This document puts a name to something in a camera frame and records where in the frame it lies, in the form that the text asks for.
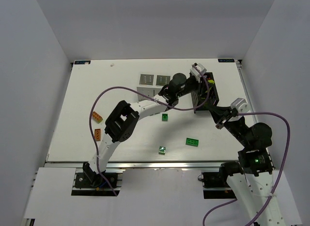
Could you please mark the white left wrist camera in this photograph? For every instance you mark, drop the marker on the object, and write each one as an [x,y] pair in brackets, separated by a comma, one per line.
[198,71]

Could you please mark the black slotted two-bin container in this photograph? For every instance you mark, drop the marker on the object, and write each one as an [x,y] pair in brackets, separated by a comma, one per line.
[209,97]

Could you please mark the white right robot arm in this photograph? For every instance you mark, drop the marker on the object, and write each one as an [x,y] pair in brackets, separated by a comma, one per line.
[251,177]

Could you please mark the dark logo sticker right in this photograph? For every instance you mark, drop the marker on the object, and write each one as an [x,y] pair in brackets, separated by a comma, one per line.
[226,60]

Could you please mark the green 2x2 brick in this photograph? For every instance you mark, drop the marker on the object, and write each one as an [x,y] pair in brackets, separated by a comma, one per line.
[165,117]

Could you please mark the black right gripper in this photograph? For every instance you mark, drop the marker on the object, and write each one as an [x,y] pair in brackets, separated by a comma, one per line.
[224,118]

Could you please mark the dark logo sticker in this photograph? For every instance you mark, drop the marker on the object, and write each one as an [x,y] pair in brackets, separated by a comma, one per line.
[226,60]
[82,62]

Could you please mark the white slotted two-bin container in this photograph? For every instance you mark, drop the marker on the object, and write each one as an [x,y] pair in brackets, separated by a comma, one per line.
[150,84]

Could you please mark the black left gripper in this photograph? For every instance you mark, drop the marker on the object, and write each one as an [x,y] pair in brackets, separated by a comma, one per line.
[201,83]

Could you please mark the light green printed brick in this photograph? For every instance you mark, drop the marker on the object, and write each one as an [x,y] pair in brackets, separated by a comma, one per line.
[162,150]

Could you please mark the green 2x3 brick front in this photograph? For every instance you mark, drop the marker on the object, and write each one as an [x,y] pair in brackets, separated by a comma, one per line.
[192,142]

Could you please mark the dark logo sticker left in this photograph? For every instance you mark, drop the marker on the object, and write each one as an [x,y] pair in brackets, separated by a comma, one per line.
[82,62]

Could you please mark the orange small brick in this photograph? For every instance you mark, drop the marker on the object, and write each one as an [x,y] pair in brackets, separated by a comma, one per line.
[97,134]

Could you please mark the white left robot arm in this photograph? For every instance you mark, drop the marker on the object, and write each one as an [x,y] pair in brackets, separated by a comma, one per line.
[122,121]

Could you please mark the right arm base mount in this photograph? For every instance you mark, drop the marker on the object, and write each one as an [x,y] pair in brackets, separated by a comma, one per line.
[214,187]

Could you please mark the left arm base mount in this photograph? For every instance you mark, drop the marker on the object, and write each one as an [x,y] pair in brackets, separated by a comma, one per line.
[82,186]

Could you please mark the aluminium table rail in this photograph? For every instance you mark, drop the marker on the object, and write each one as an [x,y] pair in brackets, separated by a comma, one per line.
[139,165]

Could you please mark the orange 2x4 brick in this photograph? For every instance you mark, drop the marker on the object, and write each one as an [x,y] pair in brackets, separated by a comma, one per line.
[96,117]

